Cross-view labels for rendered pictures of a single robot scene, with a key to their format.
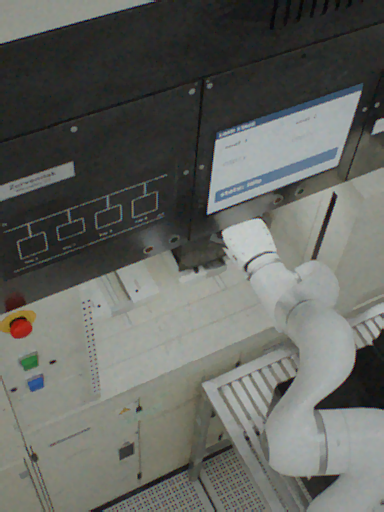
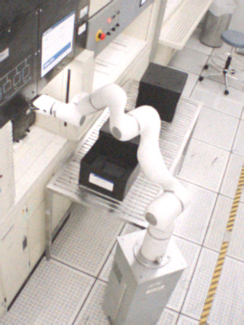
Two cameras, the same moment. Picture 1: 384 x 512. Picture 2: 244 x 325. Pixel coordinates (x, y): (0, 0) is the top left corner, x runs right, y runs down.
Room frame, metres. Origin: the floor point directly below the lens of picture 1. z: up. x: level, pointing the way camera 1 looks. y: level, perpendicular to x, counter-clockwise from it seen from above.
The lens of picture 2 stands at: (-0.50, 0.70, 2.44)
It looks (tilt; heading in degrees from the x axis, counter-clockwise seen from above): 43 degrees down; 315
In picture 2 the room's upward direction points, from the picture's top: 11 degrees clockwise
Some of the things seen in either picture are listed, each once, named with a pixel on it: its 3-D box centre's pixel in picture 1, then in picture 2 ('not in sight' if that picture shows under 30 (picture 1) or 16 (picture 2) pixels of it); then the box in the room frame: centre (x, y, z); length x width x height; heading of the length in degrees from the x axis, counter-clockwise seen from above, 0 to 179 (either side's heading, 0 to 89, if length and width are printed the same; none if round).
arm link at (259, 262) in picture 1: (262, 269); (57, 109); (0.90, -0.16, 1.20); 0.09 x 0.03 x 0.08; 118
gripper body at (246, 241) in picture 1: (250, 246); (46, 105); (0.95, -0.13, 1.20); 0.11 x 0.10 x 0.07; 28
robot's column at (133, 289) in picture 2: not in sight; (139, 288); (0.18, -0.30, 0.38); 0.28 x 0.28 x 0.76; 76
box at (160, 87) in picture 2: not in sight; (161, 91); (1.11, -1.12, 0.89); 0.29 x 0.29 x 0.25; 35
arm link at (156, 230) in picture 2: not in sight; (160, 217); (0.17, -0.27, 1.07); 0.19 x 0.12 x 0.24; 99
